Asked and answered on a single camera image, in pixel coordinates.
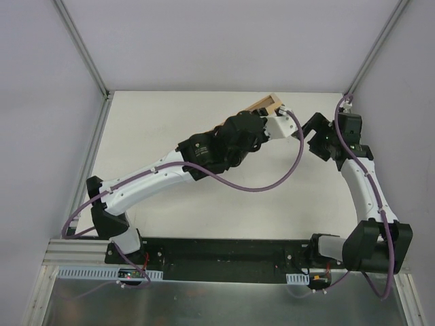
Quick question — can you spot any light wooden picture frame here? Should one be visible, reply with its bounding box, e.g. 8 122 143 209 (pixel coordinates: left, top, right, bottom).
208 93 283 143

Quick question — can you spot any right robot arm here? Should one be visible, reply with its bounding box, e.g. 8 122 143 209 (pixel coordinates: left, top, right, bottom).
302 112 413 274

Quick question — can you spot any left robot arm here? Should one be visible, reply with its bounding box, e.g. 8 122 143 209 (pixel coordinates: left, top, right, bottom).
86 109 268 264

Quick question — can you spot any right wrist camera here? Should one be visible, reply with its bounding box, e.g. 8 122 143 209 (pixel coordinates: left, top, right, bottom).
338 96 353 113

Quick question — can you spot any right aluminium corner post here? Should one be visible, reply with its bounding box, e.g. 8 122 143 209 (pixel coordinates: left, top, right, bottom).
343 0 413 95

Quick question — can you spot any aluminium corner post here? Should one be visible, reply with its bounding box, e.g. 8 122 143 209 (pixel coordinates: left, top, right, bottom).
343 0 413 95
50 0 111 99

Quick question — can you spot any right cable duct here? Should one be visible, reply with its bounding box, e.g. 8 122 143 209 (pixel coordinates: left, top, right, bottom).
285 274 310 286

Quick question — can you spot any cable duct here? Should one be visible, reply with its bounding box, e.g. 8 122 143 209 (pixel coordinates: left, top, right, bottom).
57 266 147 282
285 274 310 286

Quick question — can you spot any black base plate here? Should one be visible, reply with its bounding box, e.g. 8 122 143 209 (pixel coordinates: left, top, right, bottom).
104 237 347 282

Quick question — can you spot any left aluminium corner post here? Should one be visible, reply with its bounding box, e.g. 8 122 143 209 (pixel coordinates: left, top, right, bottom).
50 0 111 99

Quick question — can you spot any left cable duct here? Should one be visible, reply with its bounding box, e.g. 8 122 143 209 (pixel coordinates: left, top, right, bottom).
57 266 147 282

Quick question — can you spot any aluminium front rail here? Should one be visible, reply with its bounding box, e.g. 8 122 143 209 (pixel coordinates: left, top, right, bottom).
43 239 109 266

